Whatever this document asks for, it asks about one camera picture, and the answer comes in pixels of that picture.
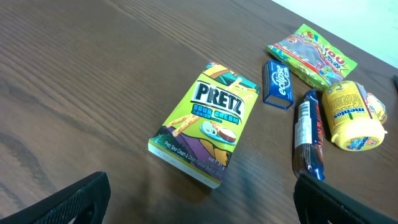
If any blue Eclipse mint tin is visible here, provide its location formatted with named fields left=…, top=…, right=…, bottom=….
left=263, top=60, right=294, bottom=110

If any dark blue chocolate bar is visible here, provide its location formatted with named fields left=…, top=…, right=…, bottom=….
left=292, top=90, right=325, bottom=181

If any yellow Mentos bottle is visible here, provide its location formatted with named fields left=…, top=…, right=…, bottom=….
left=322, top=81, right=387, bottom=151

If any green Haribo gummy bag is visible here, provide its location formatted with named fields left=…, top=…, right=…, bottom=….
left=266, top=24, right=358, bottom=91

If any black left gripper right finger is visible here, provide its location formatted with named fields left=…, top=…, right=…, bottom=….
left=294, top=174, right=397, bottom=224

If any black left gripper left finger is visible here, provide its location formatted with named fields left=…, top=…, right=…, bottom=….
left=1, top=171, right=111, bottom=224

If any green Pretz snack box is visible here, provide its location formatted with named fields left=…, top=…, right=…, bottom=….
left=148, top=61, right=261, bottom=189

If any small orange candy packet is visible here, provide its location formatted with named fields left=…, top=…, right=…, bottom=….
left=368, top=93, right=387, bottom=124

